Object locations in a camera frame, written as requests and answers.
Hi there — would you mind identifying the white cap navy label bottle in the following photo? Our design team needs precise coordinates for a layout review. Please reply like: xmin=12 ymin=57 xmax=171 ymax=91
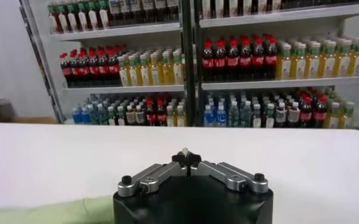
xmin=153 ymin=0 xmax=167 ymax=24
xmin=108 ymin=0 xmax=121 ymax=27
xmin=141 ymin=0 xmax=154 ymax=26
xmin=166 ymin=0 xmax=180 ymax=23
xmin=130 ymin=0 xmax=143 ymax=26
xmin=119 ymin=0 xmax=132 ymax=27

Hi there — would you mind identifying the white beverage shelf unit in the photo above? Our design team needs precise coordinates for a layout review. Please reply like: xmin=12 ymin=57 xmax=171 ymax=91
xmin=46 ymin=0 xmax=195 ymax=127
xmin=194 ymin=0 xmax=359 ymax=131

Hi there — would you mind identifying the light green t-shirt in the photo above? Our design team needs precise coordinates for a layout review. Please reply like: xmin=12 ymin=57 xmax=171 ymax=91
xmin=0 ymin=147 xmax=190 ymax=224

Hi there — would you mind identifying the small beige label dark bottle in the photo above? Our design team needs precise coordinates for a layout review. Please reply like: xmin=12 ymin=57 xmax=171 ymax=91
xmin=274 ymin=102 xmax=288 ymax=128
xmin=126 ymin=104 xmax=137 ymax=125
xmin=287 ymin=101 xmax=301 ymax=128
xmin=135 ymin=103 xmax=146 ymax=125

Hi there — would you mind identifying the small yellow drink bottle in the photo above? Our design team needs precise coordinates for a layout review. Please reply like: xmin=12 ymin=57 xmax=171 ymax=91
xmin=325 ymin=101 xmax=341 ymax=128
xmin=176 ymin=104 xmax=187 ymax=127
xmin=339 ymin=100 xmax=355 ymax=128
xmin=166 ymin=104 xmax=177 ymax=127

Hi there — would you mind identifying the small teal water bottle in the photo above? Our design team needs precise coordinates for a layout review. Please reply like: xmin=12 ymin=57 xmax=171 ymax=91
xmin=90 ymin=103 xmax=100 ymax=125
xmin=239 ymin=101 xmax=252 ymax=128
xmin=98 ymin=103 xmax=108 ymax=125
xmin=227 ymin=100 xmax=240 ymax=128

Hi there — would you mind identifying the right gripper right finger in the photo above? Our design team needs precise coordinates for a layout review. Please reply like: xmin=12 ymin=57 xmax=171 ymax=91
xmin=187 ymin=151 xmax=269 ymax=194

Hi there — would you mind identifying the green cap white label bottle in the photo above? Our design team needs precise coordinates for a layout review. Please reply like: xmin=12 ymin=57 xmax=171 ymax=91
xmin=77 ymin=0 xmax=89 ymax=32
xmin=47 ymin=1 xmax=60 ymax=34
xmin=58 ymin=1 xmax=69 ymax=33
xmin=68 ymin=1 xmax=79 ymax=32
xmin=87 ymin=0 xmax=99 ymax=30
xmin=98 ymin=0 xmax=110 ymax=30

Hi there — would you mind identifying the open glass cooler door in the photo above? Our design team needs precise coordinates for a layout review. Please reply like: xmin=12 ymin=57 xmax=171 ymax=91
xmin=18 ymin=0 xmax=66 ymax=124

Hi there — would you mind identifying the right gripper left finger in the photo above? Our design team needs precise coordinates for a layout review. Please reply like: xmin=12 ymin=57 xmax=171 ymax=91
xmin=117 ymin=151 xmax=188 ymax=198

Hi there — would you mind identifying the small blue water bottle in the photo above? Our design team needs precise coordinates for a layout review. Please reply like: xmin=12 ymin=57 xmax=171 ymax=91
xmin=80 ymin=105 xmax=91 ymax=125
xmin=215 ymin=105 xmax=228 ymax=128
xmin=71 ymin=106 xmax=82 ymax=125
xmin=203 ymin=103 xmax=215 ymax=128

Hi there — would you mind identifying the small red cap cola bottle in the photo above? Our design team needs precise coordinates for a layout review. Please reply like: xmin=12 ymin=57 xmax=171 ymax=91
xmin=299 ymin=96 xmax=313 ymax=128
xmin=312 ymin=94 xmax=327 ymax=128
xmin=145 ymin=99 xmax=156 ymax=126
xmin=155 ymin=97 xmax=168 ymax=127

